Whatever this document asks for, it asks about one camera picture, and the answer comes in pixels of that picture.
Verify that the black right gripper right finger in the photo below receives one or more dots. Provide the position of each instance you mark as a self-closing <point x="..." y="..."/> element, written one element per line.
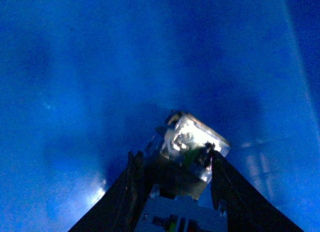
<point x="247" y="209"/>

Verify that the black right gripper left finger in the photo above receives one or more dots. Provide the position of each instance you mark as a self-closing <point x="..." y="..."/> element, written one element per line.
<point x="121" y="206"/>

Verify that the black button contact block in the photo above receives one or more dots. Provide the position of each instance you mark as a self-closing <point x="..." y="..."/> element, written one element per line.
<point x="174" y="164"/>

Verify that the blue plastic bin left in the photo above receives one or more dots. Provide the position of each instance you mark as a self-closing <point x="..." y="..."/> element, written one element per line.
<point x="83" y="82"/>

